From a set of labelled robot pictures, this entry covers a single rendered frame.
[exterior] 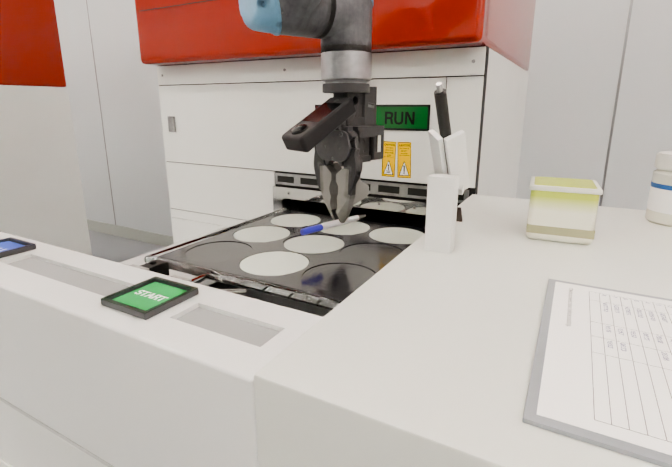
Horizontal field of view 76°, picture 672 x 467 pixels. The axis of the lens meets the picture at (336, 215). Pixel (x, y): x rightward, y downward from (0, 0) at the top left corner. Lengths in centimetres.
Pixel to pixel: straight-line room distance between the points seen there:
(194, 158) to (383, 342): 94
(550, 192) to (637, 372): 28
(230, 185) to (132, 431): 78
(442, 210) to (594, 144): 185
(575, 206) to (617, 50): 177
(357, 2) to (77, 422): 58
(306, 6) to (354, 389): 46
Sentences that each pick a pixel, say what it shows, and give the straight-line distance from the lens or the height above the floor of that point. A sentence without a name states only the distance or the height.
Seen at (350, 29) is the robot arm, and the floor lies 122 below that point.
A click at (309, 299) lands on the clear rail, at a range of 53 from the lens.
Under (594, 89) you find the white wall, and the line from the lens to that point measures 229.
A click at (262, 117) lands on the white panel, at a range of 102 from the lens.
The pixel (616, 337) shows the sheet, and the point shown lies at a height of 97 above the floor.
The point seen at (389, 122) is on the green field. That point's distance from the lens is 86.
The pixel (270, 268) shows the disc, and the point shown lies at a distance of 62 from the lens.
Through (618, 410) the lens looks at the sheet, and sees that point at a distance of 29.
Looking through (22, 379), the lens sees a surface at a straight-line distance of 55.
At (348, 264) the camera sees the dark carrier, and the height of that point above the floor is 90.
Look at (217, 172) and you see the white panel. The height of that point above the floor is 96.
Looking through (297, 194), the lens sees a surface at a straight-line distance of 97.
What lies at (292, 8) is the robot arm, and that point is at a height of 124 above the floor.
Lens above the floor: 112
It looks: 14 degrees down
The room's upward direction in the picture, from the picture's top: straight up
